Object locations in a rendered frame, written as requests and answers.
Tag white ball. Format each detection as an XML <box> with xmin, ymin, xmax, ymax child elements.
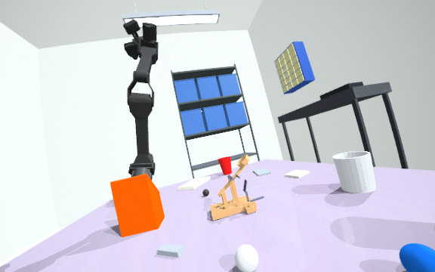
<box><xmin>235</xmin><ymin>245</ymin><xmax>258</xmax><ymax>272</ymax></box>

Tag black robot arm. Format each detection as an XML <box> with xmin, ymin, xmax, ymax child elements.
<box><xmin>124</xmin><ymin>23</ymin><xmax>159</xmax><ymax>180</ymax></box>

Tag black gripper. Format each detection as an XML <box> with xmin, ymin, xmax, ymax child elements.
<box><xmin>123</xmin><ymin>19</ymin><xmax>143</xmax><ymax>43</ymax></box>

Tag red plastic cup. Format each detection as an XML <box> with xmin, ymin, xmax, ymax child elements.
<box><xmin>218</xmin><ymin>156</ymin><xmax>232</xmax><ymax>175</ymax></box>

